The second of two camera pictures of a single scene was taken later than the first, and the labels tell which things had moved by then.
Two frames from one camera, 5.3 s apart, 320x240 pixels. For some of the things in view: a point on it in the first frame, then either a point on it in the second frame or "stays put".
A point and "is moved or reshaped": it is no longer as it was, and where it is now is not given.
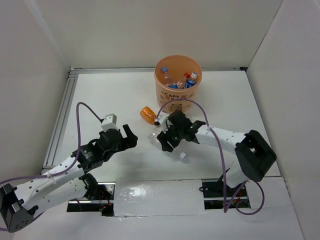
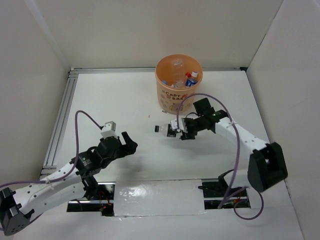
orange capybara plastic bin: [177, 76] stays put
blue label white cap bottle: [191, 81] stays put
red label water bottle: [180, 84] stays put
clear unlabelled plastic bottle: [178, 151] → [178, 79]
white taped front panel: [150, 197] stays put
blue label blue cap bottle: [169, 82] is moved or reshaped
